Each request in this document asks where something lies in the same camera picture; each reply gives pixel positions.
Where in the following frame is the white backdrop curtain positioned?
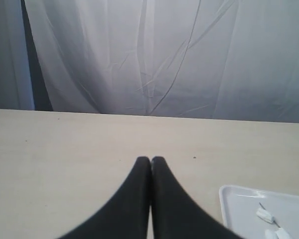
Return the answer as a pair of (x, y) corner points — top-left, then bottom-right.
(0, 0), (299, 124)

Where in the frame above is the white plastic tray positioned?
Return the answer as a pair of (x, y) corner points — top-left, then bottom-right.
(219, 185), (299, 239)

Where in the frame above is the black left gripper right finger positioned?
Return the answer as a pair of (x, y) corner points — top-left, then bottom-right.
(151, 156), (240, 239)

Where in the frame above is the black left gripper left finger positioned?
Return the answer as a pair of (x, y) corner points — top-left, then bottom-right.
(61, 156), (151, 239)

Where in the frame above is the white marshmallow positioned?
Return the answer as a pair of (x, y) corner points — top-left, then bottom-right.
(265, 229), (279, 239)
(256, 208), (275, 224)

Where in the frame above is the thin metal skewer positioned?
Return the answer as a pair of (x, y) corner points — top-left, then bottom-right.
(256, 202), (281, 228)

